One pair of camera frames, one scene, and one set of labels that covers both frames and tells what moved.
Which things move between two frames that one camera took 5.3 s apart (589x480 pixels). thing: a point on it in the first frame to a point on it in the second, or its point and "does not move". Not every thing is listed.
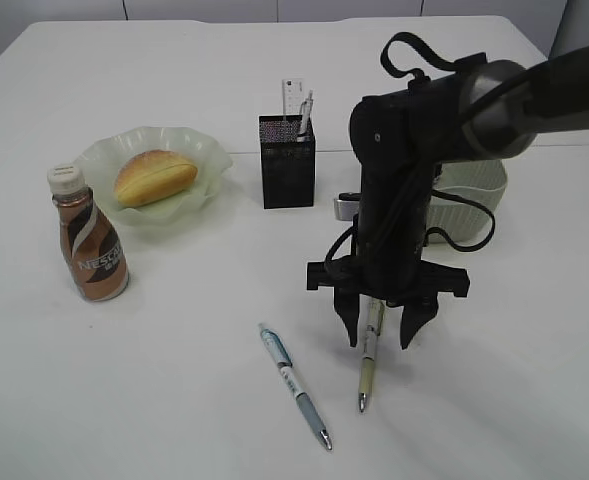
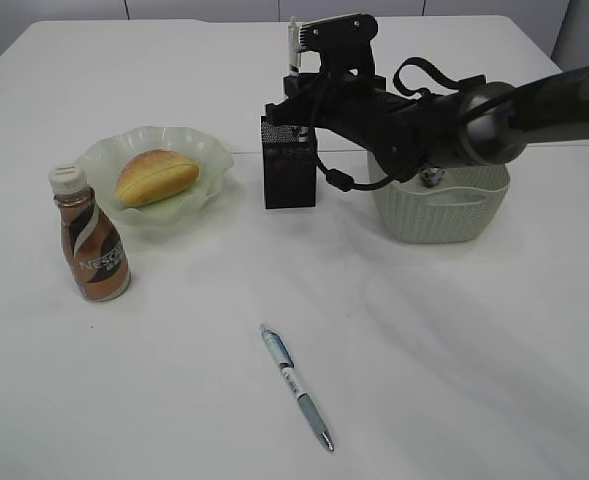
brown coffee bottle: (93, 248) does not move
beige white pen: (370, 318) to (293, 47)
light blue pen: (284, 361) does not move
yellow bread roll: (151, 175) does not move
